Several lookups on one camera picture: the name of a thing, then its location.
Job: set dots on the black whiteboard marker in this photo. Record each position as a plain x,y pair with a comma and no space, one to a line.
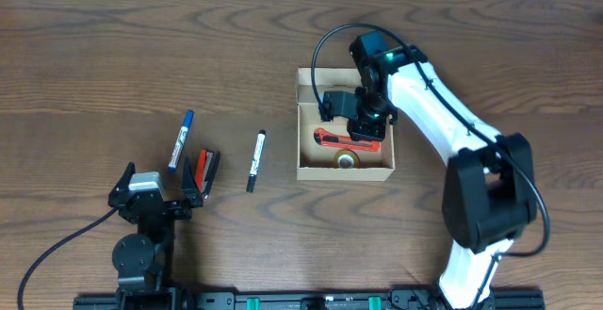
257,153

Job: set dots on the blue whiteboard marker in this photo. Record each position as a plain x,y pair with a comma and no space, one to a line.
180,141

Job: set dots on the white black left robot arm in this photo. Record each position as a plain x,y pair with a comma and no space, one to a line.
143,260

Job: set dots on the red utility knife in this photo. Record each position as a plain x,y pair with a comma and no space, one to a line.
327,139

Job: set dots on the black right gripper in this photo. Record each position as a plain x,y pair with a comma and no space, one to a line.
366,131

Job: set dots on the yellow clear tape roll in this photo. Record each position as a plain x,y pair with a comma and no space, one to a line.
346,159

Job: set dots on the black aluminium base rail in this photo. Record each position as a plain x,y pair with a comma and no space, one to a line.
395,299

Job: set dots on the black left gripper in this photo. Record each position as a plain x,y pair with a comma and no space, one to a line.
192,196

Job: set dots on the brown cardboard box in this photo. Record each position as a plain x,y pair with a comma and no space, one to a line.
315,162

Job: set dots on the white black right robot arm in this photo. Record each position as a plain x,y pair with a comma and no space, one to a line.
489,196

